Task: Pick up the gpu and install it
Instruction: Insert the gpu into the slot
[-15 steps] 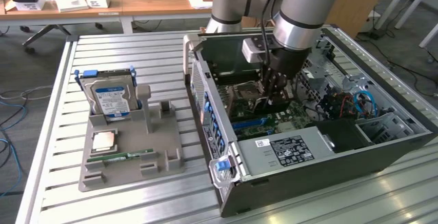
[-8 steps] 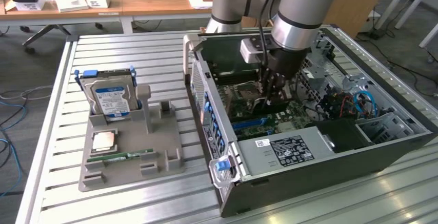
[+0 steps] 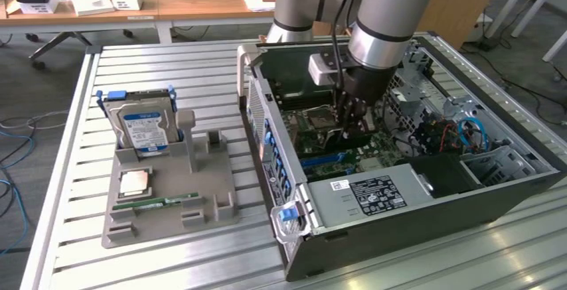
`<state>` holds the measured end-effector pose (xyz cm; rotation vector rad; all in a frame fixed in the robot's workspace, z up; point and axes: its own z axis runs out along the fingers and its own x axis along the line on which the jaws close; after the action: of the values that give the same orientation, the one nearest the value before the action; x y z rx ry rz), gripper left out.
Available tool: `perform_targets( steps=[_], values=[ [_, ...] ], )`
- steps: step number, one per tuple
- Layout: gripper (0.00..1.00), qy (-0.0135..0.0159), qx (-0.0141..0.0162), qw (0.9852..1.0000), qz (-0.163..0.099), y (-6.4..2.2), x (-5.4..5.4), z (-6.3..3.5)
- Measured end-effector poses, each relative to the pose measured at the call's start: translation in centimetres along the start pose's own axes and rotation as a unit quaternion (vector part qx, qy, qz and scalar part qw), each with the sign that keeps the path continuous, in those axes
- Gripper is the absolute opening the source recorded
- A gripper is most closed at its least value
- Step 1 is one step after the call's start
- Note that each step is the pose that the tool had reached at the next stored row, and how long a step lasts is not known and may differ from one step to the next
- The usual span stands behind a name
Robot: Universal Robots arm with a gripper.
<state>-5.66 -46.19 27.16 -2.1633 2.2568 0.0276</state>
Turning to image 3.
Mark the white floor box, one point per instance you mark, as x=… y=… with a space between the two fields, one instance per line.
x=483 y=26

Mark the grey power supply unit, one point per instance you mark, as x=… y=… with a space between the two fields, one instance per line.
x=327 y=203

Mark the silver chipset heat sink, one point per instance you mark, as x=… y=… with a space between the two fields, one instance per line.
x=372 y=165

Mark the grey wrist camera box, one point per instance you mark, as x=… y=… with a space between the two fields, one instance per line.
x=320 y=69

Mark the small metal disk bay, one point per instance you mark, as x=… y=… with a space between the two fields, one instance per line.
x=496 y=167

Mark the hard disk with blue rails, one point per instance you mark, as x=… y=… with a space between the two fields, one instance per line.
x=142 y=127

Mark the green Dell motherboard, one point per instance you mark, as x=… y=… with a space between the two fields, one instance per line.
x=380 y=144

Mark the white box with label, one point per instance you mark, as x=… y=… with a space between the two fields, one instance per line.
x=128 y=1

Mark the black chair base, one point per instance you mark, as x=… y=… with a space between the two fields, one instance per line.
x=54 y=42

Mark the silver CPU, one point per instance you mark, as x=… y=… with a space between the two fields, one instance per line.
x=134 y=184

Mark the open white cardboard box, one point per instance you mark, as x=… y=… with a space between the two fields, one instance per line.
x=88 y=8

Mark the blue expansion slot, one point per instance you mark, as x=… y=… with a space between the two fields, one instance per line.
x=323 y=161

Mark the grey parts rack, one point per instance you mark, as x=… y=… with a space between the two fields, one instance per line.
x=178 y=184

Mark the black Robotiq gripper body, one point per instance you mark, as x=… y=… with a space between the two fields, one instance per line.
x=367 y=84

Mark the white box with black lid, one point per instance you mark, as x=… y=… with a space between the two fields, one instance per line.
x=40 y=6

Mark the tall metal disk bay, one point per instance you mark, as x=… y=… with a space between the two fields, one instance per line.
x=416 y=111

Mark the open black PC case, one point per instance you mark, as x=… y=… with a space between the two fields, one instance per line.
x=399 y=237

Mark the blue case release latch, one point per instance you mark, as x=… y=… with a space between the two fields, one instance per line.
x=288 y=214

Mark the CPU socket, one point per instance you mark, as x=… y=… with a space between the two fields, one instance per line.
x=319 y=119

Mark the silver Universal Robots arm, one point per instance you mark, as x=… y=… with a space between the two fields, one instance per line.
x=390 y=21

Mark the wooden cabinet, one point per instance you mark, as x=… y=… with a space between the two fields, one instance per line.
x=464 y=4

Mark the white desk frame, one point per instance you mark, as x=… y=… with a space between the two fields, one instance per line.
x=555 y=48

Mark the wooden desk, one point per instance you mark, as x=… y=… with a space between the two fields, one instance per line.
x=199 y=8

